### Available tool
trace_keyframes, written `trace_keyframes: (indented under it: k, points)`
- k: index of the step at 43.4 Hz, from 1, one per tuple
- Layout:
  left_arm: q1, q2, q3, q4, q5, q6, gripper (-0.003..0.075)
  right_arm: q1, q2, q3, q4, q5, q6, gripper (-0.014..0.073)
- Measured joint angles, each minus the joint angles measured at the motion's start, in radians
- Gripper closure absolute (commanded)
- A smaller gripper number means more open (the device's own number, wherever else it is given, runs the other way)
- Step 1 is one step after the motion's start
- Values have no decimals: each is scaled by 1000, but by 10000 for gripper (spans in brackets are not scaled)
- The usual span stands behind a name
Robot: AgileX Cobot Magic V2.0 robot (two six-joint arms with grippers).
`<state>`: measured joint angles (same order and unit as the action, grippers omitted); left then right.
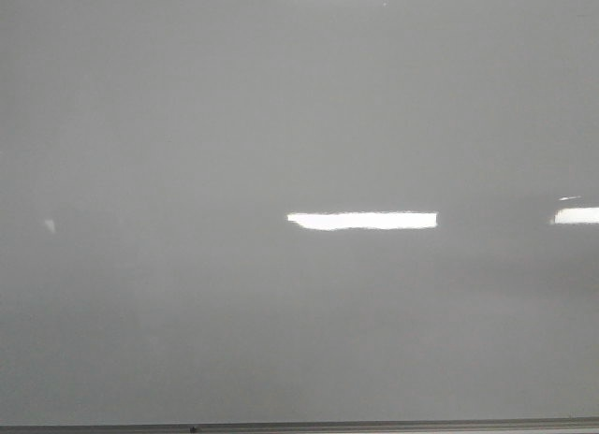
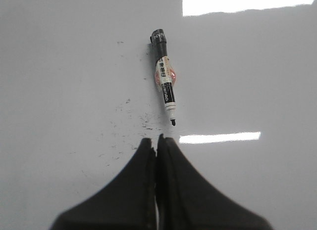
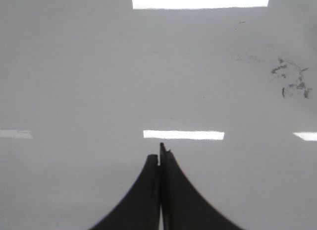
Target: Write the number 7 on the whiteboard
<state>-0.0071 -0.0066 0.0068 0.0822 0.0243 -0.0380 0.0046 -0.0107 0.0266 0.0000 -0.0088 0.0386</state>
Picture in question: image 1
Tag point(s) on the white whiteboard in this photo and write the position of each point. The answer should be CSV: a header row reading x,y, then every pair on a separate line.
x,y
220,211

